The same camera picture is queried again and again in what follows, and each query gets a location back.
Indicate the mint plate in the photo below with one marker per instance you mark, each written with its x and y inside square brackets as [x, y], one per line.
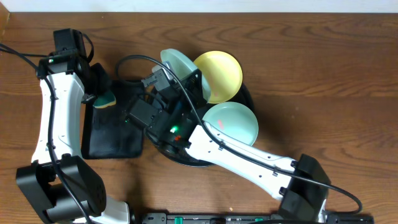
[185, 69]
[235, 120]

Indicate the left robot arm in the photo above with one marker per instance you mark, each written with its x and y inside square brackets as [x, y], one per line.
[59, 185]

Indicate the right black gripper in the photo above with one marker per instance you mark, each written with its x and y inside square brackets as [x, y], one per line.
[192, 85]

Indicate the yellow plate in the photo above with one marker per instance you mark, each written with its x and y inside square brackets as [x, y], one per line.
[223, 74]

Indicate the round black tray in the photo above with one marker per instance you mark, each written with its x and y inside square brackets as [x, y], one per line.
[168, 136]

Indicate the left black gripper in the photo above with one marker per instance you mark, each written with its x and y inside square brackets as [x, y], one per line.
[101, 86]

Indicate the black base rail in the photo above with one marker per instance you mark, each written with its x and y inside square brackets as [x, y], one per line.
[163, 218]

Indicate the green yellow sponge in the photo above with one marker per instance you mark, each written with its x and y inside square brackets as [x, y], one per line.
[105, 100]

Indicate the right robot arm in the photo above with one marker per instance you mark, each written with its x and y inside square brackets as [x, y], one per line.
[300, 191]

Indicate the rectangular black tray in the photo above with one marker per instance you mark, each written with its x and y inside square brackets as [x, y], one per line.
[107, 133]

